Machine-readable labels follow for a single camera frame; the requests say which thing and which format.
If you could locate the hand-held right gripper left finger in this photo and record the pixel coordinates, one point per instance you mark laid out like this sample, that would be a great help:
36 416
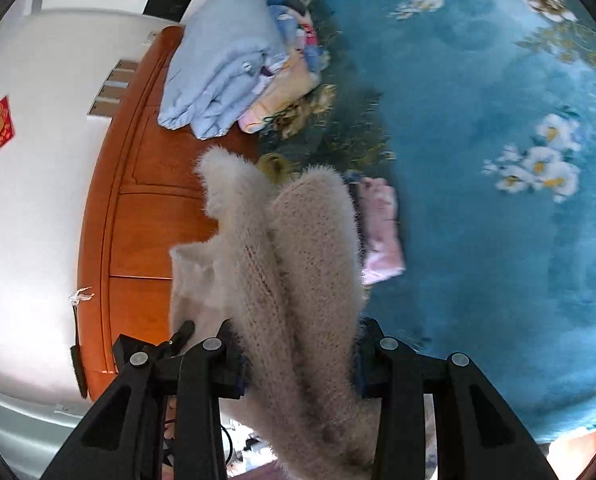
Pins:
213 370

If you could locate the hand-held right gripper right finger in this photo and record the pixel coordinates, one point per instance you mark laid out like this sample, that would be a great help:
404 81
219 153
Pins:
360 377

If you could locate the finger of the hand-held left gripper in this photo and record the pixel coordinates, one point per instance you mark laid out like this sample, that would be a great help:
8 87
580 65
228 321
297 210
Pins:
184 336

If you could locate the beige fuzzy sweater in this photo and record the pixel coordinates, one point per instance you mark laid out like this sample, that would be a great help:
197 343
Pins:
288 270

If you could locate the black hanging brush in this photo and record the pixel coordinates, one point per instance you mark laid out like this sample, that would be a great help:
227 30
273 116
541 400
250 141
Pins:
79 360

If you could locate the pink folded garment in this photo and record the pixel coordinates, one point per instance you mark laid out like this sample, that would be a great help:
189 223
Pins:
383 240

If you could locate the wooden headboard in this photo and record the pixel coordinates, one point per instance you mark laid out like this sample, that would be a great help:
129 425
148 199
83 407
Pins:
143 200

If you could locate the blue floral blanket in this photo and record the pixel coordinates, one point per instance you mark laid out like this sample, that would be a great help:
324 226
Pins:
478 285

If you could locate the cream floral folded quilt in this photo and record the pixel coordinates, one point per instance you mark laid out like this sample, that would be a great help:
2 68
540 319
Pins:
288 85

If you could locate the light blue folded quilt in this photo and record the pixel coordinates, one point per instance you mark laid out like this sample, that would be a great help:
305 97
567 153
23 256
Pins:
218 60

